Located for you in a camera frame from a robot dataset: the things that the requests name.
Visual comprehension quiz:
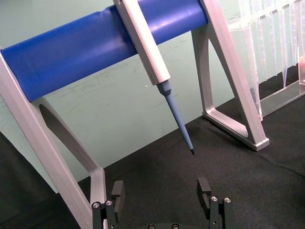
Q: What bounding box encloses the clear plastic rack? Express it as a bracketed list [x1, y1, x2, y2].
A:
[219, 0, 305, 118]

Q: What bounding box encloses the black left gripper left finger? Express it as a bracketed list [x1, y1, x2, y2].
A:
[91, 180, 126, 229]

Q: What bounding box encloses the grey stand with blue bar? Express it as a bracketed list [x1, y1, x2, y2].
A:
[0, 0, 270, 229]

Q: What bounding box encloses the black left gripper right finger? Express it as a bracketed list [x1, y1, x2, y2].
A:
[196, 177, 234, 229]

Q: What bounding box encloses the grey pipette with blue tip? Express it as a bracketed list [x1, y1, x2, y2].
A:
[113, 0, 196, 156]

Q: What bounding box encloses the pale green wall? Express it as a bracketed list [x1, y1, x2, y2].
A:
[0, 0, 305, 194]

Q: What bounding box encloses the black table cloth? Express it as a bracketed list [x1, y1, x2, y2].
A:
[0, 94, 305, 229]

